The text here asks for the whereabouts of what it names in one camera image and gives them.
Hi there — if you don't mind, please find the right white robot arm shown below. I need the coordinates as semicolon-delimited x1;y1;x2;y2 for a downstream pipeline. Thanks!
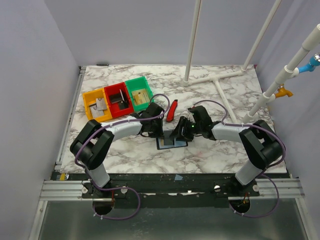
169;105;286;196

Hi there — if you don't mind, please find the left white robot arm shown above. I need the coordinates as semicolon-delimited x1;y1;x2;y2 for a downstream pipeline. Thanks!
69;102;165;198

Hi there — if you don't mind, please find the white vip card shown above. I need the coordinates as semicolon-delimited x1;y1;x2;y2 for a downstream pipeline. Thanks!
96;97;108;111

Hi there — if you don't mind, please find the black metal base rail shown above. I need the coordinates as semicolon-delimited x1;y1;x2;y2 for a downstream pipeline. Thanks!
67;173;260;209

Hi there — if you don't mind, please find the beige card in green bin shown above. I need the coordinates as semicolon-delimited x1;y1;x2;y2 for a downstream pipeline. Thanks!
131;88;150;105

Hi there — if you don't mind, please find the white pipe with blue fitting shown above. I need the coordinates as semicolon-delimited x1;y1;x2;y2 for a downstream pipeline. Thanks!
241;24;320;124

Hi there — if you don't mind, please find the white pvc pipe frame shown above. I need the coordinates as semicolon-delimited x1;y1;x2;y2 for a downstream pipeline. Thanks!
181;0;282;124

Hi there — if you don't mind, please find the red plastic bin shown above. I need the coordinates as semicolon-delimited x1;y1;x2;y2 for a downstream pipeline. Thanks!
103;82;134;119

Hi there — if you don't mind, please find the red black utility knife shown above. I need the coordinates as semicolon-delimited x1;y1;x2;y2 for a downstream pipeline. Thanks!
166;99;178;123

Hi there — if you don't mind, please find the black leather card holder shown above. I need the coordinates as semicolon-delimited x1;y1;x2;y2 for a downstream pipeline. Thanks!
156;136;188;150

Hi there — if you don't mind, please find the yellow pipe fitting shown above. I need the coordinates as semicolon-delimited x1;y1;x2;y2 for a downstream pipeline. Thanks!
274;84;294;99

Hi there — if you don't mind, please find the card in yellow bin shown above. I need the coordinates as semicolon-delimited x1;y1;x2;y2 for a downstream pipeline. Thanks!
89;104;104;119

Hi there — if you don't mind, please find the yellow plastic bin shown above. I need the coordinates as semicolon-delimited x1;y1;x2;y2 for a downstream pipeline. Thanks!
82;88;113;123

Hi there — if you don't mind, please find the green plastic bin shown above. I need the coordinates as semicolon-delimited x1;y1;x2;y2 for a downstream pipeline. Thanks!
124;76;153;112

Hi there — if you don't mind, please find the black card in red bin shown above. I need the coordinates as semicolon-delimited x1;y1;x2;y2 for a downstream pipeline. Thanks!
109;93;124;104

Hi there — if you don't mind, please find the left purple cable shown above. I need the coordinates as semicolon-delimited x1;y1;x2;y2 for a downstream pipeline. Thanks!
74;93;171;221

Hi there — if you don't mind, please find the aluminium extrusion rail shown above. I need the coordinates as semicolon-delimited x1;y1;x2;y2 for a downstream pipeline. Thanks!
39;178;305;202

